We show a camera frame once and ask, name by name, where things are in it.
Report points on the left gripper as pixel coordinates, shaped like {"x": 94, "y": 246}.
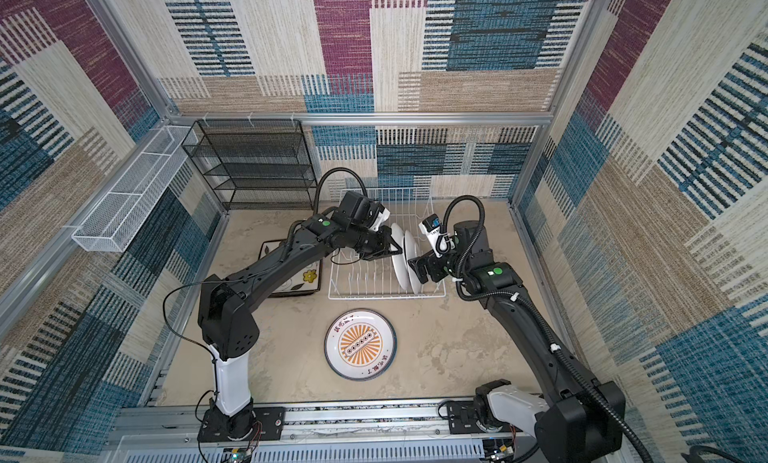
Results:
{"x": 383, "y": 234}

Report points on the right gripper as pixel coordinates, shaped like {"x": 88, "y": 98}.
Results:
{"x": 419, "y": 263}

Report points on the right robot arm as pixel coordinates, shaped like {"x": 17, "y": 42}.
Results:
{"x": 575, "y": 418}

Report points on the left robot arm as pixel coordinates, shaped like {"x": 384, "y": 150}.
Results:
{"x": 226, "y": 304}

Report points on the black mesh shelf rack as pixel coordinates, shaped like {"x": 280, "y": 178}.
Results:
{"x": 253, "y": 164}

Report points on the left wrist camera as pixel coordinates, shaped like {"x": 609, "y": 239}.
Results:
{"x": 378, "y": 214}

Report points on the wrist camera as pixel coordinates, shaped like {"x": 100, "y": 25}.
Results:
{"x": 378, "y": 214}
{"x": 440, "y": 240}

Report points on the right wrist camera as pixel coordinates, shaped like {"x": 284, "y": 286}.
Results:
{"x": 440, "y": 240}

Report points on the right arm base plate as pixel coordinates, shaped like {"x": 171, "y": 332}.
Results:
{"x": 467, "y": 417}

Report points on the aluminium mounting rail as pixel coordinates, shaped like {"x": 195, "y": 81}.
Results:
{"x": 396, "y": 430}

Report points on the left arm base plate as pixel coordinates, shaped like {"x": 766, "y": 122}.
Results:
{"x": 249, "y": 424}

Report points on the white wire wall basket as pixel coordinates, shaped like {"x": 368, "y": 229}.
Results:
{"x": 119, "y": 215}

